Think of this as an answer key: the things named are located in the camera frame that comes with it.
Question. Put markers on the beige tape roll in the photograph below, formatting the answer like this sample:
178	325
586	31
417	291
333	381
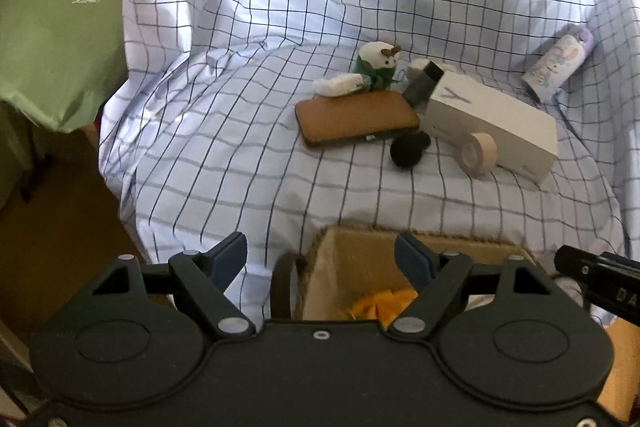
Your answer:
478	154

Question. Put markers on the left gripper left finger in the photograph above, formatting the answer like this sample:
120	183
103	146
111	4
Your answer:
198	285

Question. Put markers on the green white plush toy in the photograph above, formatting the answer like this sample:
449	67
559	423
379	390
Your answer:
377	61

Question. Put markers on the white phone box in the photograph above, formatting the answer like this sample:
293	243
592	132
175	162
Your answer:
525	136

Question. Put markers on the small white plush piece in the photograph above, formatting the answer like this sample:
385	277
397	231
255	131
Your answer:
340	85

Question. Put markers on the brown leather case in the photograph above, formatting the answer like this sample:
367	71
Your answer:
354	117

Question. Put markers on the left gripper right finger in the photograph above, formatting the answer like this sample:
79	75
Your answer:
438	280

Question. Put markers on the blue checked cloth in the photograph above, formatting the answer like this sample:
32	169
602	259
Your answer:
202	140

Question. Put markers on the grey cylinder object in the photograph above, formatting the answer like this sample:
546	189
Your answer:
423	75

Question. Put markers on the yellow plush toy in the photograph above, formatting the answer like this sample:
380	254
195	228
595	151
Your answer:
383	306

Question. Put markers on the purple cartoon bottle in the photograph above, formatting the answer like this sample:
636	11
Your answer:
554	68

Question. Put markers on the black fuzzy ball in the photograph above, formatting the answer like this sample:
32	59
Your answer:
407	150

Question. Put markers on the green printed cushion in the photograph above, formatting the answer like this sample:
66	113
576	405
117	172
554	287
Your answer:
61	59

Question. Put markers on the woven lined basket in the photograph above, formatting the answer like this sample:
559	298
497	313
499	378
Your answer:
343	265

